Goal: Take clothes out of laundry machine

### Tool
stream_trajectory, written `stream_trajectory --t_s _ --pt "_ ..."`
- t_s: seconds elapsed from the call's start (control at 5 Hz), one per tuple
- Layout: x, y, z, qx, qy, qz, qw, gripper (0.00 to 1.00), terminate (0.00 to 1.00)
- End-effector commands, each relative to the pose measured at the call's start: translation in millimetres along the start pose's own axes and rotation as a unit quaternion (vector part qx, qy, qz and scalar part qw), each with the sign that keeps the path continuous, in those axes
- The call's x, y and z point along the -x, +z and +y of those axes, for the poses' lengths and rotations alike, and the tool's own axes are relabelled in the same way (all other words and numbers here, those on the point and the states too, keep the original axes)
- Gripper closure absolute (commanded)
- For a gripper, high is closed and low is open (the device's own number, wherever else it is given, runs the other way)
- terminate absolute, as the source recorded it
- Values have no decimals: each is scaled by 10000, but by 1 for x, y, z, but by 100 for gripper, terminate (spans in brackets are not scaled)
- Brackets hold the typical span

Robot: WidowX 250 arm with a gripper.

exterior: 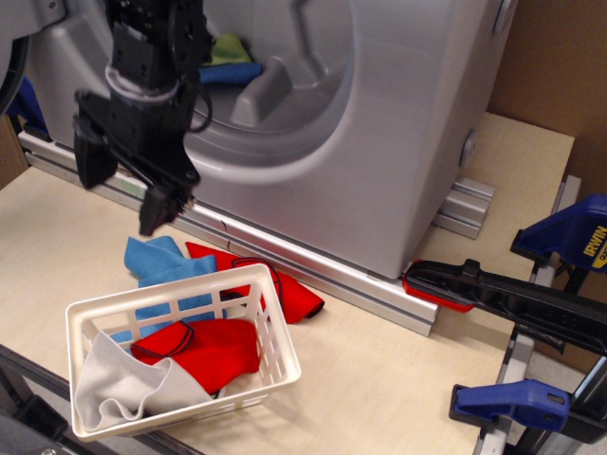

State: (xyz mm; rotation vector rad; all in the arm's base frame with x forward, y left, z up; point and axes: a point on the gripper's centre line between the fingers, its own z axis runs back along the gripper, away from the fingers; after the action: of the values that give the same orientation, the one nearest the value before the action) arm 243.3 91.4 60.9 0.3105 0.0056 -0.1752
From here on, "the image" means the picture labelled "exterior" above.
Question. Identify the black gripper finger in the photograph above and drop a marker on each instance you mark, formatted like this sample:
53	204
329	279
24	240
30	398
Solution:
160	206
94	162

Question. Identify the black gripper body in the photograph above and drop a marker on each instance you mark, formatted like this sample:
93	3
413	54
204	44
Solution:
144	131

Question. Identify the green cloth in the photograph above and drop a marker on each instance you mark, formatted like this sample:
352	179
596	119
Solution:
227	48

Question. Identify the dark blue cloth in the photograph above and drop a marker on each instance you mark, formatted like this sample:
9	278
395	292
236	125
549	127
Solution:
238	74

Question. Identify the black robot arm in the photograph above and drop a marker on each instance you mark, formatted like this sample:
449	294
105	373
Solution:
154	83

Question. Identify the blue clamp behind machine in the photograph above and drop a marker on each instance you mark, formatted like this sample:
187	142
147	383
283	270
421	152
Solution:
26	106

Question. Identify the white plastic laundry basket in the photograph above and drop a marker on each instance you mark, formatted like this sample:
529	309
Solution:
246	293

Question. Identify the grey washing machine door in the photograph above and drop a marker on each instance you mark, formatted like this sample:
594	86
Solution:
30	39

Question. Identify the grey toy washing machine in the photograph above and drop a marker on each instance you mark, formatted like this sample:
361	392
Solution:
349	140

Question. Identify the light blue cloth on table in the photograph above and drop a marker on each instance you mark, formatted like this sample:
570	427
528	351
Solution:
160	261

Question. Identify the red cloth in basket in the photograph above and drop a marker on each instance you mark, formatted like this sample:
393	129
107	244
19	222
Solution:
214	352

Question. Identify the red cloth on table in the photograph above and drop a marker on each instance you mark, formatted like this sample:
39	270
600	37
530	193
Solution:
297	302

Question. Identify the grey cloth in basket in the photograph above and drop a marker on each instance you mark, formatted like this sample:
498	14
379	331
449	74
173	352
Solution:
116	389

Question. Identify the short aluminium extrusion block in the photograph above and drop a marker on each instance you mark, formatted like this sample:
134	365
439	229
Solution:
465	208

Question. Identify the brown cardboard panel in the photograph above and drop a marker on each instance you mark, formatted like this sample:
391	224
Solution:
553	75

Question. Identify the blue Irwin clamp upper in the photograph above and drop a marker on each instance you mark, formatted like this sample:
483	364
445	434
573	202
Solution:
577	233

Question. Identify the blue clamp lower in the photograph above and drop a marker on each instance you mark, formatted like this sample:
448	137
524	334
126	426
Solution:
580	415

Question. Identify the long aluminium extrusion rail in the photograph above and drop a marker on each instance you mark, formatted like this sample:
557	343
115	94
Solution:
385	298

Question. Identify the black metal frame bar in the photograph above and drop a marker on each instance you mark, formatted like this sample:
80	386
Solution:
34	417

